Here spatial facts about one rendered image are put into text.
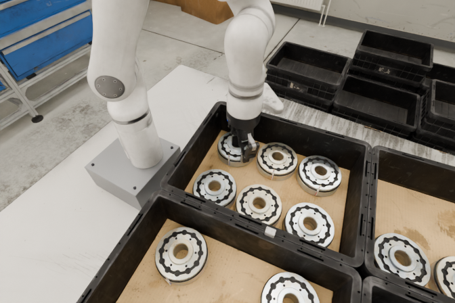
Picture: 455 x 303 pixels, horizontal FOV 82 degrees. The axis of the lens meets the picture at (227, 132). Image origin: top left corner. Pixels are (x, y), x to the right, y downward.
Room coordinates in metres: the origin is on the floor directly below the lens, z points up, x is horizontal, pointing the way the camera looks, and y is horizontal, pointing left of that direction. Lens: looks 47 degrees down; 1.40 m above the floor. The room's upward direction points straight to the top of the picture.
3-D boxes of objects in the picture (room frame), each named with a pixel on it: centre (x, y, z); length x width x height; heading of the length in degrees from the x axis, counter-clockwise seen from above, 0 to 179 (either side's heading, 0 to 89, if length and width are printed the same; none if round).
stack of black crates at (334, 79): (1.28, -0.45, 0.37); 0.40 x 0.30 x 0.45; 61
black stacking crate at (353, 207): (0.34, -0.10, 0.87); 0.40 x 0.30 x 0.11; 67
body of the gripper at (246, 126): (0.42, -0.03, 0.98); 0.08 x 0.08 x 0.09
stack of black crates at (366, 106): (1.09, -0.81, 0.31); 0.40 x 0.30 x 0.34; 61
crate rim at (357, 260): (0.34, -0.10, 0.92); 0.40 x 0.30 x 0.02; 67
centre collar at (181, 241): (0.18, 0.09, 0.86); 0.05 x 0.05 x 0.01
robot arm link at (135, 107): (0.47, 0.24, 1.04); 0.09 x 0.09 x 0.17; 7
